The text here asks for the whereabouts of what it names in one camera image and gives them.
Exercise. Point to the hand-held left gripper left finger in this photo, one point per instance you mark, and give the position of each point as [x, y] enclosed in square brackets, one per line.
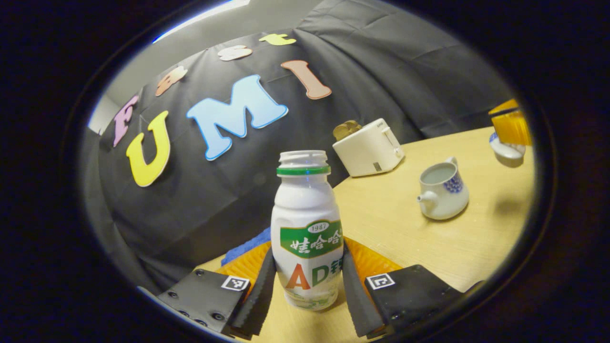
[259, 295]

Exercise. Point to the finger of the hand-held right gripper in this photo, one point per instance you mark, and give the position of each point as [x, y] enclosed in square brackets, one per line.
[512, 128]

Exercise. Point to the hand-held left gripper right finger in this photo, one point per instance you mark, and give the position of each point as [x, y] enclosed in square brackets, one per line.
[355, 295]

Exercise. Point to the white teacup lid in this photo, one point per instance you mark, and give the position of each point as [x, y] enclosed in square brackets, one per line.
[507, 150]

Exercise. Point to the white blue-patterned teacup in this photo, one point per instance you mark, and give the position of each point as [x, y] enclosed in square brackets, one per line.
[445, 197]

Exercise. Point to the white water bottle green label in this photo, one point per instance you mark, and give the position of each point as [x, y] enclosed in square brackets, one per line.
[305, 209]

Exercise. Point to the blue cloth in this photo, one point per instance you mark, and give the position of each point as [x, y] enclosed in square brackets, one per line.
[245, 247]

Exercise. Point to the white toaster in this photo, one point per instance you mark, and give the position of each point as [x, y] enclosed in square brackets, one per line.
[369, 150]

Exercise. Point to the black backdrop cloth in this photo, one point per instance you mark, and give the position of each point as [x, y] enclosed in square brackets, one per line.
[371, 71]

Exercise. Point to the brown bread slice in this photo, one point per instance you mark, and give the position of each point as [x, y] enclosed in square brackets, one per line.
[355, 126]
[340, 131]

